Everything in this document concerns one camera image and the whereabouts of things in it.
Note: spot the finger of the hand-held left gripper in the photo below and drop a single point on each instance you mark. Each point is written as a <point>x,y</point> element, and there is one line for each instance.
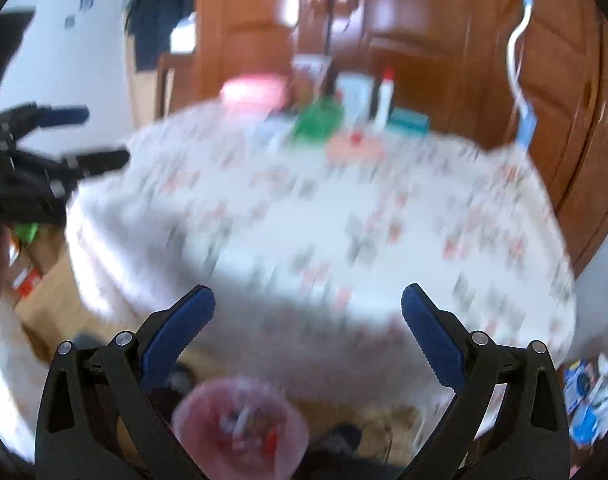
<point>101,160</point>
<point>64,115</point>

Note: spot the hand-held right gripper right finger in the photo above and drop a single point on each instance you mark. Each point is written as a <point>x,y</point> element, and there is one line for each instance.
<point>431,340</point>

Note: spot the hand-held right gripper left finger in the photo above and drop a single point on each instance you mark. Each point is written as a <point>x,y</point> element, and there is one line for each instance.
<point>176,340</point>

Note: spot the bin with pink liner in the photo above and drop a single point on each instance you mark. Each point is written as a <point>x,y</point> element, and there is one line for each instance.
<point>241,425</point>

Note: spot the bright green plastic bag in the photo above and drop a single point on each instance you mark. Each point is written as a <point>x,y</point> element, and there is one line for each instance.
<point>26,232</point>

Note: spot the person's left foot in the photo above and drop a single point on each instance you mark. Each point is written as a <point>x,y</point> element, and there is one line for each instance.
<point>179,380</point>

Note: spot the cardboard box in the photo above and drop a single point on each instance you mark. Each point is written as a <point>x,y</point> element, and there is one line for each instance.
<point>41,290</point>

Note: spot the wooden chair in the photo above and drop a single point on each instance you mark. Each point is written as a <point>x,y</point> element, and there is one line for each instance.
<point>166,85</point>

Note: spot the dark hanging clothes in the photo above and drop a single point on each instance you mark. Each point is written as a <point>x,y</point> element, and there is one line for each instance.
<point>156,30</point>

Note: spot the white box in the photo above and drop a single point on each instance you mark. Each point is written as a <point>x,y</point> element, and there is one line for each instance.
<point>184,37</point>

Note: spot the person's dark trouser leg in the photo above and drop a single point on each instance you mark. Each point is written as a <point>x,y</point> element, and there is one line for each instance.
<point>349,460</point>

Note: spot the blue and white package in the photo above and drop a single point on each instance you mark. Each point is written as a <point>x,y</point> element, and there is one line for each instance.
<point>578,385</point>

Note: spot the floral tablecloth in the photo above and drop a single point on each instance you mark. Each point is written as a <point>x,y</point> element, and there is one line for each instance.
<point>309,240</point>

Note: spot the pink wet wipes pack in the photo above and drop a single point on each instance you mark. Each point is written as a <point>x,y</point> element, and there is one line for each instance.
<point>254,92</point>

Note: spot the white pink bedding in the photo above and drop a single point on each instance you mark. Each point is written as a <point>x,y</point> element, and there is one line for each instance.
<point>9,370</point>

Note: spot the pile of assorted small goods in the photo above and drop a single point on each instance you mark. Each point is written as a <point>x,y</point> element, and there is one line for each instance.
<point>591,405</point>

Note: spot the pink round dish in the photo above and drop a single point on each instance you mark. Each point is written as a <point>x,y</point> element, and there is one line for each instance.
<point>356,151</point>

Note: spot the teal box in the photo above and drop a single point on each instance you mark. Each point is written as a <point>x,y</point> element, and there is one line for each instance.
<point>408,122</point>

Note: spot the green crumpled plastic wrapper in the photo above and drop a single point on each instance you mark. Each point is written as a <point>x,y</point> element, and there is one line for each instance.
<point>316,120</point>

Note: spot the patterned paper cup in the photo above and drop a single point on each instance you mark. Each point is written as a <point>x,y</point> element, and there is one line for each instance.
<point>309,77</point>

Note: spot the white bottle with red cap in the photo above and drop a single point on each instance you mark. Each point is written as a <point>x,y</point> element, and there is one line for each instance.
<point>384,97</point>

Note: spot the white mug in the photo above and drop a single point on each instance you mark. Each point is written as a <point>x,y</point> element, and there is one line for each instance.
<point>356,95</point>

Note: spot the wooden wardrobe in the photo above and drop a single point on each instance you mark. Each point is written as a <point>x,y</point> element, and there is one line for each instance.
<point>433,35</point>

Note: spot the wall switch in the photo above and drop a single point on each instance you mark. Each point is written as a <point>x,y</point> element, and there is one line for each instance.
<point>86,0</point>
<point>70,21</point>

